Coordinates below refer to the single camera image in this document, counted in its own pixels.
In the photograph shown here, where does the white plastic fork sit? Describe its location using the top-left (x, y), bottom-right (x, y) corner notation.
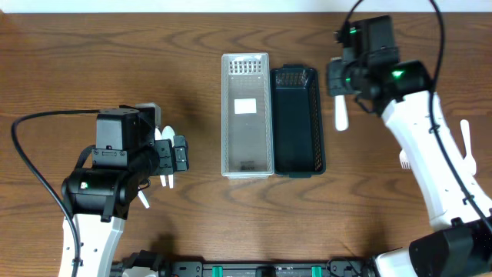
top-left (334, 95), bottom-right (349, 132)
top-left (399, 149), bottom-right (411, 170)

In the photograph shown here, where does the black plastic basket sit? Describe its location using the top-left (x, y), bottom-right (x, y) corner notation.
top-left (271, 64), bottom-right (326, 178)

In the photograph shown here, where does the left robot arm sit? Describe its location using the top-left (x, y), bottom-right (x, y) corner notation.
top-left (59, 103), bottom-right (189, 276)

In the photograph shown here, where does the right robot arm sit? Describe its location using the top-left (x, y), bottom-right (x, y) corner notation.
top-left (327, 16), bottom-right (491, 276)

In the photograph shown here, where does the white plastic spoon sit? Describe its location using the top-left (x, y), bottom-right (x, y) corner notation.
top-left (154, 128), bottom-right (168, 188)
top-left (138, 190), bottom-right (150, 209)
top-left (460, 119), bottom-right (477, 175)
top-left (160, 125), bottom-right (175, 189)

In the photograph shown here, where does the clear plastic basket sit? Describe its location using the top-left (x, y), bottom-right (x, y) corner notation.
top-left (221, 52), bottom-right (274, 179)

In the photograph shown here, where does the white label sticker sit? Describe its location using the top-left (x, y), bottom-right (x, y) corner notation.
top-left (234, 98), bottom-right (257, 115)

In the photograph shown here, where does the white plastic spoon right side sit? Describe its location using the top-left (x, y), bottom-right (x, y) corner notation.
top-left (460, 119), bottom-right (477, 175)

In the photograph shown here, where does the black mounting rail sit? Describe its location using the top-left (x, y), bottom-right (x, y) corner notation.
top-left (109, 250), bottom-right (378, 277)

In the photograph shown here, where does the left black cable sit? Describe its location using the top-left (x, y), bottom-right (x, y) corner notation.
top-left (10, 109), bottom-right (101, 277)

